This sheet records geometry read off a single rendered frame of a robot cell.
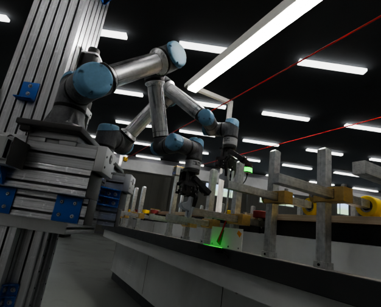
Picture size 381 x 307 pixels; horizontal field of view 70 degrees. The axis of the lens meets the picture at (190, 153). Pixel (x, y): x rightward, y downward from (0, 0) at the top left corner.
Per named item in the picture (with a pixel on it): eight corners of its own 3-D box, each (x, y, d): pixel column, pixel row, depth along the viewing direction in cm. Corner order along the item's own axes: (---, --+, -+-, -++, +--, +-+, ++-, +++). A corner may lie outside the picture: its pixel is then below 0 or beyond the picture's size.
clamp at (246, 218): (241, 224, 129) (242, 214, 130) (224, 223, 141) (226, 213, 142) (251, 226, 132) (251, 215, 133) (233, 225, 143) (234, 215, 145)
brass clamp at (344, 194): (342, 200, 89) (342, 185, 90) (307, 201, 100) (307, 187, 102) (354, 204, 91) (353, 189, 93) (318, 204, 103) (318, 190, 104)
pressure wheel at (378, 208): (369, 190, 103) (351, 202, 108) (381, 209, 98) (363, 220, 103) (378, 194, 106) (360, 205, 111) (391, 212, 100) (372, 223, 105)
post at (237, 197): (230, 256, 132) (240, 160, 145) (226, 254, 135) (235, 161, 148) (236, 256, 133) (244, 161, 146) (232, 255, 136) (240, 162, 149)
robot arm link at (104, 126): (88, 142, 149) (94, 119, 153) (103, 150, 161) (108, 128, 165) (106, 143, 145) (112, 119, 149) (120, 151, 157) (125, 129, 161)
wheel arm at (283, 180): (279, 183, 81) (280, 170, 82) (270, 183, 84) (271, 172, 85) (375, 210, 102) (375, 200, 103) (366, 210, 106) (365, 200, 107)
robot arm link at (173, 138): (157, 150, 124) (176, 157, 131) (173, 147, 116) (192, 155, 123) (160, 134, 126) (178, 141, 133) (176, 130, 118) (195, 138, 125)
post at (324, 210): (324, 287, 88) (325, 145, 101) (314, 284, 91) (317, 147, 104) (331, 287, 90) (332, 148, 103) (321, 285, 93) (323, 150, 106)
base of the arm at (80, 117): (32, 122, 95) (41, 96, 98) (52, 136, 110) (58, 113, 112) (75, 128, 95) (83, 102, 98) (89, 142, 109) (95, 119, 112)
